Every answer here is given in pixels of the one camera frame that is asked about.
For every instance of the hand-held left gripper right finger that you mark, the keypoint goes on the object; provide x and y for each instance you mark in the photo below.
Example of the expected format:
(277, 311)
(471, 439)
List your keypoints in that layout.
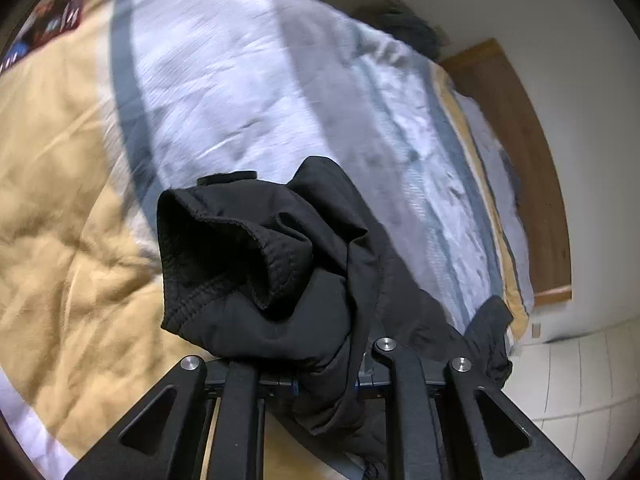
(411, 402)

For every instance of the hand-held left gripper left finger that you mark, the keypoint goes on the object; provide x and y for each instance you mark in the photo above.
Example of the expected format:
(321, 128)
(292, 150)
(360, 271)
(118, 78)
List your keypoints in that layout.
(241, 400)

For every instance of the black garment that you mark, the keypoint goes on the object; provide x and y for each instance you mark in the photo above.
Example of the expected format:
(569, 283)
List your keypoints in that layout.
(300, 285)

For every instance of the wooden headboard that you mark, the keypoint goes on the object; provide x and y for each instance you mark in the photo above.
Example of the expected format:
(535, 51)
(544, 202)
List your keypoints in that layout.
(525, 160)

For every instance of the striped duvet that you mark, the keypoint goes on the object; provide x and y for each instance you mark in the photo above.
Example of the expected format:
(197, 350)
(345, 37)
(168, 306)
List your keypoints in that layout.
(225, 85)

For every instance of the dark cloth pile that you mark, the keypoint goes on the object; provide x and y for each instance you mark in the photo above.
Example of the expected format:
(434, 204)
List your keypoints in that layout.
(415, 30)

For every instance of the dark red printed cloth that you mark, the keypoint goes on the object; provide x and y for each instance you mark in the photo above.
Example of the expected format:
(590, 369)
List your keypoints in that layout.
(65, 10)

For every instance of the beige wall plate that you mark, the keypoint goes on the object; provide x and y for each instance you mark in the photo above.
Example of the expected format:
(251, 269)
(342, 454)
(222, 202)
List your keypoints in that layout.
(536, 330)

